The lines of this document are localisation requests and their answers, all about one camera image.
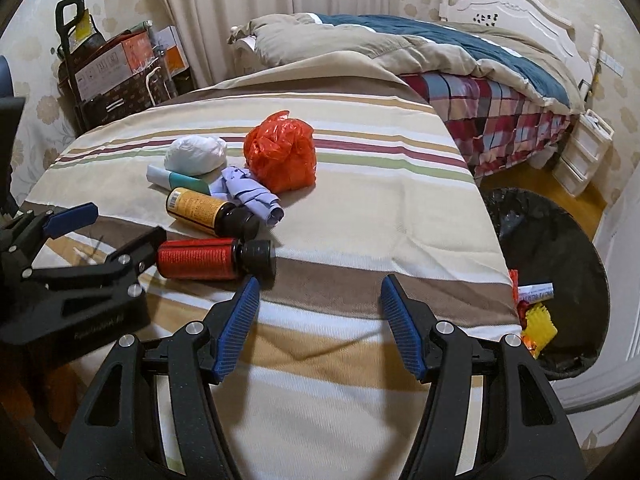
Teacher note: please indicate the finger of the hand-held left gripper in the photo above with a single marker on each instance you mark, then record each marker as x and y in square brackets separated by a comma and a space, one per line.
[75, 217]
[135, 250]

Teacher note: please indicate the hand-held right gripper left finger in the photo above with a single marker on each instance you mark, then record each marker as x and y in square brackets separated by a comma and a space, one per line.
[235, 330]

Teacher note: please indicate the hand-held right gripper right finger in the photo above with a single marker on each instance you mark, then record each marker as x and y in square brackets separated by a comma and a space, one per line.
[405, 325]

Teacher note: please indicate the red label dark bottle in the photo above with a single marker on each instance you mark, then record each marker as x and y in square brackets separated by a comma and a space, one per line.
[200, 260]

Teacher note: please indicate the orange label dark bottle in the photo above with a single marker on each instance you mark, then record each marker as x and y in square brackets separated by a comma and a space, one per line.
[200, 210]

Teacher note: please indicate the white teal tube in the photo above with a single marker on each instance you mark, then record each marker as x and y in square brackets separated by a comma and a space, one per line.
[172, 180]

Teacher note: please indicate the white paper ball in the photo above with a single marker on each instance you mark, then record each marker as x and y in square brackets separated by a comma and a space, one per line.
[195, 155]

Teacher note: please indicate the red spiky foam net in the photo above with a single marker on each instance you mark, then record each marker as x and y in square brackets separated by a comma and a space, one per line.
[513, 290]

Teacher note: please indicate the purple paper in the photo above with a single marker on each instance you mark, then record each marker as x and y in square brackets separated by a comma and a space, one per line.
[245, 192]

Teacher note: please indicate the orange wrapper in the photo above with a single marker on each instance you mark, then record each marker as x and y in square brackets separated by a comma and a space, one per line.
[531, 347]

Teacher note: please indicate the yellow spiky foam net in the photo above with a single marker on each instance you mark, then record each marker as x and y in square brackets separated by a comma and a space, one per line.
[539, 325]

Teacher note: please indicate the white packet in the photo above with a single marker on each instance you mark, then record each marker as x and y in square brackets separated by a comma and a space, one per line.
[536, 291]

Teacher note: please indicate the black lined waste bin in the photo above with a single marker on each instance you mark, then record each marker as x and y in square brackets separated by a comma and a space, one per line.
[555, 250]

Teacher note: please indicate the orange plastic bag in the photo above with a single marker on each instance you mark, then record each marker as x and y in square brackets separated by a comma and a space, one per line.
[280, 152]

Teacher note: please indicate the cart with cardboard boxes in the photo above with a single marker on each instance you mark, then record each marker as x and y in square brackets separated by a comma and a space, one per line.
[115, 105]

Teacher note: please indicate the brown cardboard box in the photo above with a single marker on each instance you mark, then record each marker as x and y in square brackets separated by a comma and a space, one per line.
[110, 67]

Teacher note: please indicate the white and orange box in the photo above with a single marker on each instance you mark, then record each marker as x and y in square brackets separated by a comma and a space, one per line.
[172, 50]

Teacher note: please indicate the white door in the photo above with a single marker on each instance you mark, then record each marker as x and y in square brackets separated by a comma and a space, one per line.
[620, 285]

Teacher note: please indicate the checked bed sheet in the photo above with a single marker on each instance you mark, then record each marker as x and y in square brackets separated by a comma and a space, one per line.
[500, 120]

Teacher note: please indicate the white plastic drawer unit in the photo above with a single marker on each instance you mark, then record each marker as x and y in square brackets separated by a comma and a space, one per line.
[582, 155]

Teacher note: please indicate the beige curtain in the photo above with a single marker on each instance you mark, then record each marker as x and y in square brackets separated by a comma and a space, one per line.
[260, 5]

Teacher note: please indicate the teal and beige duvet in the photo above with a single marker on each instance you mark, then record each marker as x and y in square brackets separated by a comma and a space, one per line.
[400, 45]

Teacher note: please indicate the white bed headboard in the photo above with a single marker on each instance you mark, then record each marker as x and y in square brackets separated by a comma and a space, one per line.
[520, 10]

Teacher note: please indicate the white wall switch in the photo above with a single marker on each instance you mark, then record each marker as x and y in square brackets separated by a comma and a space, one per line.
[611, 63]

